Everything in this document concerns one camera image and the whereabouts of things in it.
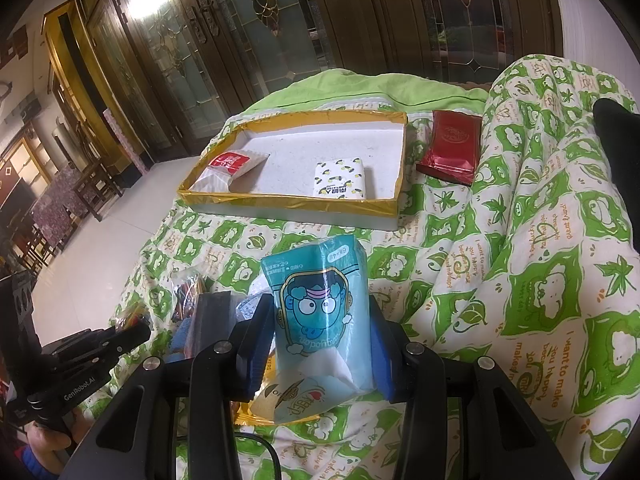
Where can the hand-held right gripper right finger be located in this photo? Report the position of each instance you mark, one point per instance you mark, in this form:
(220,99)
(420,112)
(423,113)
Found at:
(384,365)

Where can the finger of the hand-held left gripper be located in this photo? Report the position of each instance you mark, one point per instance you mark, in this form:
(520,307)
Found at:
(110,340)
(75,382)

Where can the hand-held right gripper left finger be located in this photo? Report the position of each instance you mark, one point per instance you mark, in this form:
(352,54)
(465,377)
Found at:
(255,355)

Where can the teal cartoon tissue pack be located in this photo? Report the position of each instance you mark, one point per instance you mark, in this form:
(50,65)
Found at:
(320,320)

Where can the colourful striped packet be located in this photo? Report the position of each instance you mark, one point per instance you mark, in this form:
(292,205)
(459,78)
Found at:
(187,295)

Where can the gold rimmed white tray box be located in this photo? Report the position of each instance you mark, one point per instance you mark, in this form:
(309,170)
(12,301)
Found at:
(300,145)

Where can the person's left hand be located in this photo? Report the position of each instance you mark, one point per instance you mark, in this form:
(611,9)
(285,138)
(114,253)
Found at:
(47,442)

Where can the white packet with round logo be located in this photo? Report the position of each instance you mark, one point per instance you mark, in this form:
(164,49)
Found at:
(295,400)

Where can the floral covered table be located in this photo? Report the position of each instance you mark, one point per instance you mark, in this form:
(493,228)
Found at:
(57,205)

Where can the wooden chair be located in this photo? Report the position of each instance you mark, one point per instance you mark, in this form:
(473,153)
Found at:
(97,185)

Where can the green frog print blanket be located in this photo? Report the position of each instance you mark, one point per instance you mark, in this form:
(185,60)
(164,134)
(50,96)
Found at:
(525,260)

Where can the white lemon print tissue pack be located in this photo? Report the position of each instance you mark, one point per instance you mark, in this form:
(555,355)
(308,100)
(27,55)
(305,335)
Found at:
(337,177)

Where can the red and white packet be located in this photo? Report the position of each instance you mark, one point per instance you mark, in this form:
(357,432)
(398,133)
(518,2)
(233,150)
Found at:
(230,162)

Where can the red foil packet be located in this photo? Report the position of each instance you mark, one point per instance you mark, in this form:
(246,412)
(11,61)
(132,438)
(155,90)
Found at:
(450,145)

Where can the gold framed cabinet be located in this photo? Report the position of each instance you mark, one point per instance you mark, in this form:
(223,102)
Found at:
(90,90)

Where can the plain green bed sheet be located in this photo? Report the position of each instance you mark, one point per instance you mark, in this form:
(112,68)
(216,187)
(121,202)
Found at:
(350,85)

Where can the wooden glass double door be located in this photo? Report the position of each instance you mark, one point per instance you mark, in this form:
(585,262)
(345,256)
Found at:
(210,45)

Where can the stained glass wooden panel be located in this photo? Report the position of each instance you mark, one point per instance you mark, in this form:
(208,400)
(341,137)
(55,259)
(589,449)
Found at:
(450,15)

